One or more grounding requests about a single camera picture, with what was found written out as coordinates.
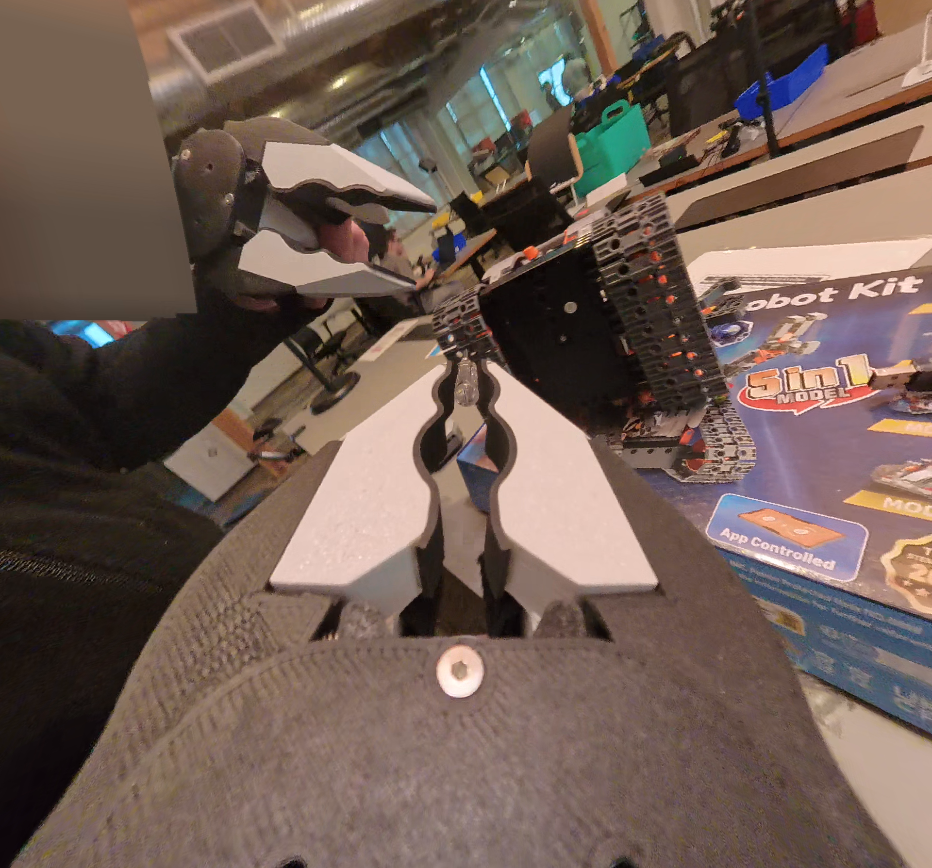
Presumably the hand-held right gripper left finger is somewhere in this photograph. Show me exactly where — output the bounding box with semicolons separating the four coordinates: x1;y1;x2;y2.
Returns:
270;359;449;614

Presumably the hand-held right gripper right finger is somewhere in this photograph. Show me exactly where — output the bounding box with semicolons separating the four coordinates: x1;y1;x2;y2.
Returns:
485;359;659;614

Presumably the person's left hand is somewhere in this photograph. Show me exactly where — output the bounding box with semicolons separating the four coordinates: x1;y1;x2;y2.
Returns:
318;213;391;269

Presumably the person's left forearm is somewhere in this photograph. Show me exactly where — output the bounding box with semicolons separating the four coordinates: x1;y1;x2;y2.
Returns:
0;298;336;469

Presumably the small blue storage bin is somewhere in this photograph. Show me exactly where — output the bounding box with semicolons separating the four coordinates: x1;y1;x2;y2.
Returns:
736;43;831;122

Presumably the tracked building-block toy robot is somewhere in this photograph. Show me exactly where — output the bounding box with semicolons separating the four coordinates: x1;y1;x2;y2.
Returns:
430;199;758;483

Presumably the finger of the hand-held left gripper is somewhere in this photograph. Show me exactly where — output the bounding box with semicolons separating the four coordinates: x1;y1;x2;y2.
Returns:
238;225;419;301
260;141;438;214

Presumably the black office chair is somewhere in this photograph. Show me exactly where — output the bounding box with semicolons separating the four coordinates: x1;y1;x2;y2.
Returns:
663;24;758;141

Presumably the person's dark clothing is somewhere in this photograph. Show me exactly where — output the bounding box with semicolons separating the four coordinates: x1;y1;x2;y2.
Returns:
0;432;227;868

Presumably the small clear-handled screwdriver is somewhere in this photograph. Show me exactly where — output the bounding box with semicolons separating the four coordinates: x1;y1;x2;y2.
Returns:
449;352;484;410

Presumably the green storage bin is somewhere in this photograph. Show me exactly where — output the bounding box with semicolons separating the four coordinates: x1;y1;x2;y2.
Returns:
576;97;652;199

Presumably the blue robot kit box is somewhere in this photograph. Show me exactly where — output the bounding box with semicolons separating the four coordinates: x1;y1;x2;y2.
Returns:
459;264;932;731

